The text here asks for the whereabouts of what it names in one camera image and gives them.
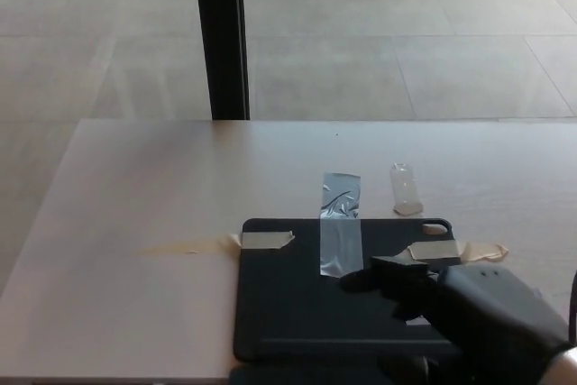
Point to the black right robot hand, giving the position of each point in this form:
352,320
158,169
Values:
487,322

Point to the beige masking tape crumpled end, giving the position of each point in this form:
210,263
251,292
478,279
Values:
437,250

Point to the black vertical window frame post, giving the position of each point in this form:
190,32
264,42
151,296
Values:
223,42

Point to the black folding tablet cover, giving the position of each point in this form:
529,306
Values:
288,304

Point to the clear plastic tape strip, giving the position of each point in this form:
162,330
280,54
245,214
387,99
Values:
405,191

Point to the long grey duct tape strip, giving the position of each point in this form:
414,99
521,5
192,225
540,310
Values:
341,241

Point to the beige masking tape flat strip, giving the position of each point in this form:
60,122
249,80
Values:
266,240

